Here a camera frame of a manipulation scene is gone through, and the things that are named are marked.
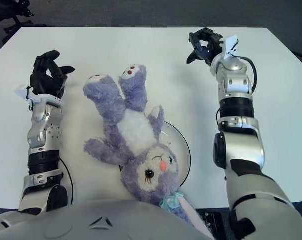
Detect white plate with black rim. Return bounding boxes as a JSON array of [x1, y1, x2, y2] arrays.
[[118, 121, 192, 188]]

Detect purple plush bunny doll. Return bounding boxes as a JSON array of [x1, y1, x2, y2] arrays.
[[83, 64, 212, 236]]

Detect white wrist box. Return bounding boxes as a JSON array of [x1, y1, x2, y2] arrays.
[[14, 84, 35, 104], [222, 35, 241, 61]]

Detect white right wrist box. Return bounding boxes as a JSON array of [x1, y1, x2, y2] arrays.
[[222, 35, 241, 61]]

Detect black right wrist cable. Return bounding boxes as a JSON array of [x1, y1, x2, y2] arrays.
[[237, 56, 258, 95]]

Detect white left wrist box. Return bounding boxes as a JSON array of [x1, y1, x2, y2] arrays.
[[14, 84, 35, 104]]

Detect black office chair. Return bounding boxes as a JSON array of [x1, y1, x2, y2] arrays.
[[0, 0, 47, 38]]

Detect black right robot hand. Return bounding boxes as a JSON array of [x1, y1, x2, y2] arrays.
[[186, 27, 226, 67]]

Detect black bracket under table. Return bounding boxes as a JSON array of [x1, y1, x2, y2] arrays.
[[203, 212, 227, 240]]

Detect grey robot torso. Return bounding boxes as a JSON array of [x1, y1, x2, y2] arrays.
[[0, 199, 212, 240]]

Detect thin black elbow cable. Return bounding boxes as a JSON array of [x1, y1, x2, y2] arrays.
[[58, 157, 76, 206], [215, 107, 222, 129]]

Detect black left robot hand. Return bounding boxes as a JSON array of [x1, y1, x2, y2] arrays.
[[29, 50, 76, 100]]

